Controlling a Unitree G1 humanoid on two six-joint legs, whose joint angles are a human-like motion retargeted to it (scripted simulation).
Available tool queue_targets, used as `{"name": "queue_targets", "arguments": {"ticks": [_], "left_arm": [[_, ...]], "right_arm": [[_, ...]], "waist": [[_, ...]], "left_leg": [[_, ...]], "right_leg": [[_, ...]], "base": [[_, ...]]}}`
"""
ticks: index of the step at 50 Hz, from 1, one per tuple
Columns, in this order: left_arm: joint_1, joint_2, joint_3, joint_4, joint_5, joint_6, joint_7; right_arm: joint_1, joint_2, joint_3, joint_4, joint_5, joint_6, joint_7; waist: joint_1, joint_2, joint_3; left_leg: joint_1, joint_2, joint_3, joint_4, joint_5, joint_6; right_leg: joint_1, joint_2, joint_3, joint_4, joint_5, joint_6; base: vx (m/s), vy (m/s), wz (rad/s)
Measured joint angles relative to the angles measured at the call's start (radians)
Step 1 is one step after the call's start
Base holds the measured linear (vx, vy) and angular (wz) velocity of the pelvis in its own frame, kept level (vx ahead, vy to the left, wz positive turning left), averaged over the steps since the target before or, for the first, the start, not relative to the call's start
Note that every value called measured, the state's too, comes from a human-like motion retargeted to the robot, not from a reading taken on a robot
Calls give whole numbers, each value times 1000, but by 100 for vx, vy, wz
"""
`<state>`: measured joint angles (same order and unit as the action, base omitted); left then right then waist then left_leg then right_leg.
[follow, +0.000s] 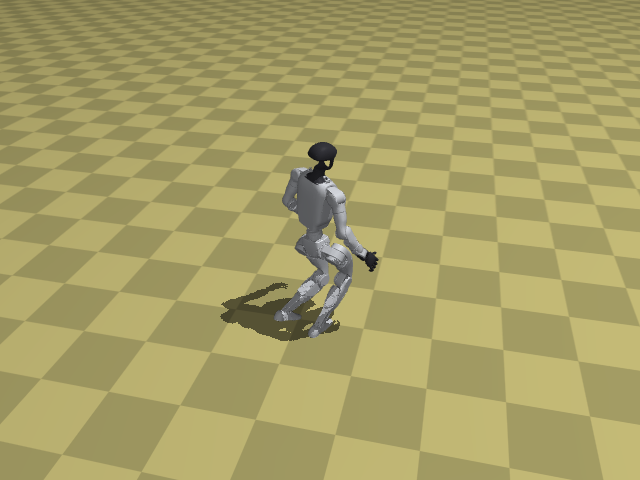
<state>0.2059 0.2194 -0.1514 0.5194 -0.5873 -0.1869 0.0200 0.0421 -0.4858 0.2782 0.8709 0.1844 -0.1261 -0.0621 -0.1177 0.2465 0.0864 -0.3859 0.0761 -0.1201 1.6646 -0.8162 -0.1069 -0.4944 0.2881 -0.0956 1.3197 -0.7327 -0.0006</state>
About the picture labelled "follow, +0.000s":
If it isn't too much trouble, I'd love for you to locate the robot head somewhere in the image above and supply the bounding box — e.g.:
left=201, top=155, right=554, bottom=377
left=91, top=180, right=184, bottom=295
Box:
left=305, top=142, right=337, bottom=185

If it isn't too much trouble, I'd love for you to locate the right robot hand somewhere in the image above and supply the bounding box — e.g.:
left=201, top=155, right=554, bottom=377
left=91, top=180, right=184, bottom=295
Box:
left=357, top=248, right=378, bottom=272

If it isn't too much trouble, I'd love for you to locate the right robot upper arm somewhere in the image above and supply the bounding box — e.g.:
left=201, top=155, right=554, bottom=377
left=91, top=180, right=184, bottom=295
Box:
left=326, top=187, right=349, bottom=240

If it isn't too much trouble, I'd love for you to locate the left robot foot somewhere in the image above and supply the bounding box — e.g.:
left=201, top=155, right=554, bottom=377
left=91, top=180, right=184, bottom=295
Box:
left=273, top=308, right=301, bottom=321

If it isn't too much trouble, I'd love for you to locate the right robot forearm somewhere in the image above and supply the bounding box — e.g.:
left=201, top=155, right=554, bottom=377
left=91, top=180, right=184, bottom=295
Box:
left=343, top=227, right=367, bottom=258

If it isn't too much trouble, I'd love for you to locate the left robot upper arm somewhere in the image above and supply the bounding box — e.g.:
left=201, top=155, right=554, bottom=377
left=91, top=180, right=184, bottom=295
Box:
left=282, top=167, right=308, bottom=209

